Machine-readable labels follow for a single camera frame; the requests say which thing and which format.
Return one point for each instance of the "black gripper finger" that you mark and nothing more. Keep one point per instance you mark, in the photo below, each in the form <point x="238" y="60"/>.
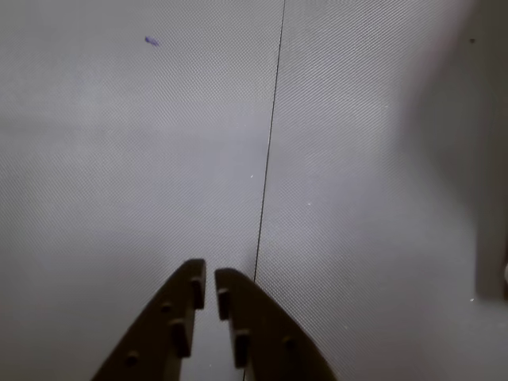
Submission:
<point x="158" y="333"/>
<point x="270" y="341"/>

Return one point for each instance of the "dark grey textured mat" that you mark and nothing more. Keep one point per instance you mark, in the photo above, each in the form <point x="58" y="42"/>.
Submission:
<point x="119" y="158"/>
<point x="377" y="178"/>

